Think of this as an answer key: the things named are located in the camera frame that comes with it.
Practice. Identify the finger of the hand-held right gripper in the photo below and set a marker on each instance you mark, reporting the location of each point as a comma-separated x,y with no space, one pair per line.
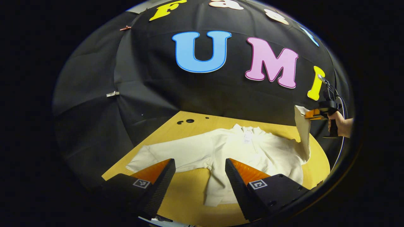
315,114

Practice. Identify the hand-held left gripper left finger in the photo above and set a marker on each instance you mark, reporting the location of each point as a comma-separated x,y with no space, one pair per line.
162,184

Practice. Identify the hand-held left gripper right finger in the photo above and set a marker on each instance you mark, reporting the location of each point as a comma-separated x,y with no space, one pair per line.
236,186

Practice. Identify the white sweatshirt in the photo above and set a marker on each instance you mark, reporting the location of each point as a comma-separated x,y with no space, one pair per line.
240,148

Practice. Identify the black backdrop cloth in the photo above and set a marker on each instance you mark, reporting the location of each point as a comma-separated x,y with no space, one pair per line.
202,94

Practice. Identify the silver clip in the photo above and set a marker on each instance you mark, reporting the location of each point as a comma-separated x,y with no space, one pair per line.
113,94

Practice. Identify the copper clip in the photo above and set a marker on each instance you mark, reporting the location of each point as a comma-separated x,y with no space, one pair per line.
125,28

